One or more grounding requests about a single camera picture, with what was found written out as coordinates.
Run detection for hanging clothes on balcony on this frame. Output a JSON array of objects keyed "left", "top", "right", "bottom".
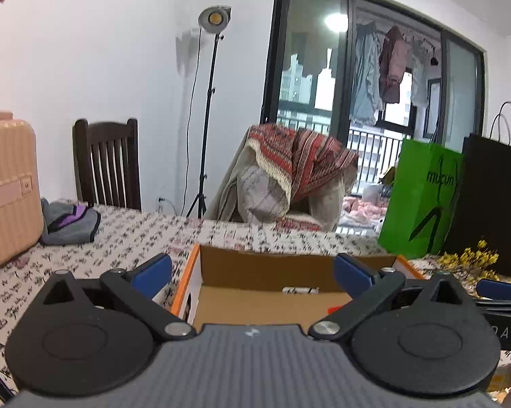
[{"left": 350, "top": 18, "right": 440, "bottom": 135}]

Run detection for orange cardboard pumpkin box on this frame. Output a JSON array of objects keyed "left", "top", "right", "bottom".
[{"left": 169, "top": 243, "right": 431, "bottom": 334}]

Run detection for yellow dried flower branch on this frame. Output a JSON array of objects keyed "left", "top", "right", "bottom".
[{"left": 437, "top": 239, "right": 511, "bottom": 286}]

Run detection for chair with red patterned blanket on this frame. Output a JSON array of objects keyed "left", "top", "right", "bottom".
[{"left": 204, "top": 123, "right": 359, "bottom": 232}]

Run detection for studio light on stand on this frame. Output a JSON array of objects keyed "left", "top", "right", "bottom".
[{"left": 187, "top": 5, "right": 232, "bottom": 219}]

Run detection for black paper bag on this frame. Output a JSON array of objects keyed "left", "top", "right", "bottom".
[{"left": 440, "top": 100, "right": 511, "bottom": 277}]

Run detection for grey purple folded cloth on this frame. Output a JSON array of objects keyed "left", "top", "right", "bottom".
[{"left": 39, "top": 198, "right": 101, "bottom": 246}]

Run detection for dark wooden chair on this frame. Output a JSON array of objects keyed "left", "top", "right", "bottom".
[{"left": 72, "top": 118, "right": 142, "bottom": 211}]

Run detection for calligraphy print tablecloth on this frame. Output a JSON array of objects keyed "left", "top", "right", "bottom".
[{"left": 0, "top": 202, "right": 511, "bottom": 408}]

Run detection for green mucun paper bag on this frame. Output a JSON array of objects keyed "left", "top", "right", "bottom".
[{"left": 378, "top": 139, "right": 464, "bottom": 259}]

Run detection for pink mini suitcase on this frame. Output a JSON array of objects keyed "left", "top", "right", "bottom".
[{"left": 0, "top": 110, "right": 44, "bottom": 268}]

